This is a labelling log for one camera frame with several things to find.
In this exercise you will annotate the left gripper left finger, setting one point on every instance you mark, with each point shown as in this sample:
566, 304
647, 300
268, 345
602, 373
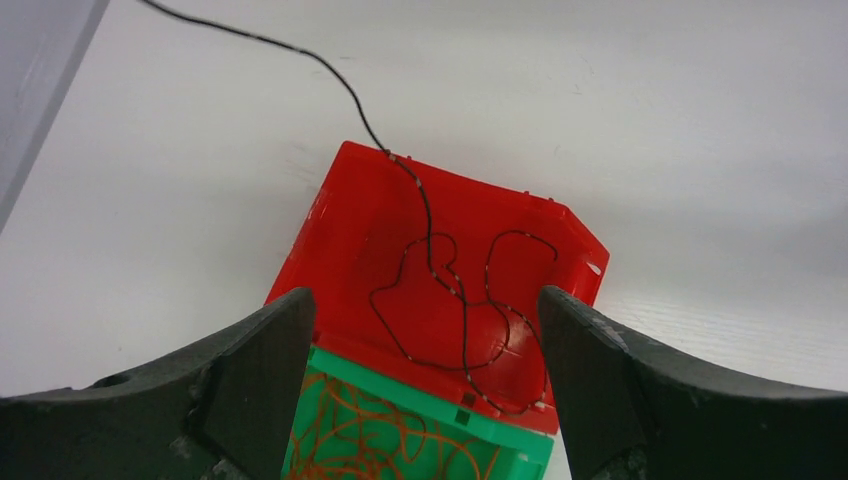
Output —
221, 407

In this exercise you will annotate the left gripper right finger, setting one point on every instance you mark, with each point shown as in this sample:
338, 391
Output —
631, 407

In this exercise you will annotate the green plastic bin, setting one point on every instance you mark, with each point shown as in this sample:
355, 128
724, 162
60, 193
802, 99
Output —
354, 423

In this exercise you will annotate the red plastic bin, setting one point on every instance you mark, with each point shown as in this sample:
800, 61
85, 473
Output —
431, 278

